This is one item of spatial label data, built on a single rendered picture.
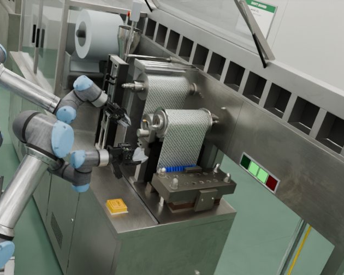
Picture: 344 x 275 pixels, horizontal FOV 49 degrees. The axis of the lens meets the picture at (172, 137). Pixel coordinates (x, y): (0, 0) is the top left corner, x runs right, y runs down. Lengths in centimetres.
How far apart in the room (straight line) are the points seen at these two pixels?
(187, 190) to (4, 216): 81
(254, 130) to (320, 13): 294
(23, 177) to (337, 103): 113
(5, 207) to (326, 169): 114
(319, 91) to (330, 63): 285
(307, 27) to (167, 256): 339
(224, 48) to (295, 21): 286
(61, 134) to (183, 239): 84
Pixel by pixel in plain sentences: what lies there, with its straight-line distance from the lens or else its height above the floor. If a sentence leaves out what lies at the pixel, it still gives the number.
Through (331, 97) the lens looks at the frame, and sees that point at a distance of 155.
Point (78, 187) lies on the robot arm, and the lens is 172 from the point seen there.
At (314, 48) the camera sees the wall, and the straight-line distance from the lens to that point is 457.
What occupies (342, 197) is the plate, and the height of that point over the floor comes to 132.
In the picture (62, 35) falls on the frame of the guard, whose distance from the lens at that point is 254.
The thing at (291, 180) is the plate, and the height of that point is 125.
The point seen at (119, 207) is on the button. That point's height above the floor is 92.
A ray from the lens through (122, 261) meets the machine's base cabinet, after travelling 177.
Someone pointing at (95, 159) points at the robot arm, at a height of 112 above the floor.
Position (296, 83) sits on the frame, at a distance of 165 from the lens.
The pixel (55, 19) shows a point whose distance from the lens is 270.
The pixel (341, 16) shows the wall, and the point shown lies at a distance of 444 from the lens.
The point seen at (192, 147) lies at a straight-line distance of 193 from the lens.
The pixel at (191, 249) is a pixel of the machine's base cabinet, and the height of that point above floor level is 71.
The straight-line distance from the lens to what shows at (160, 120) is 179.
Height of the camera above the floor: 194
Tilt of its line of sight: 24 degrees down
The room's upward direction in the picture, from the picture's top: 15 degrees clockwise
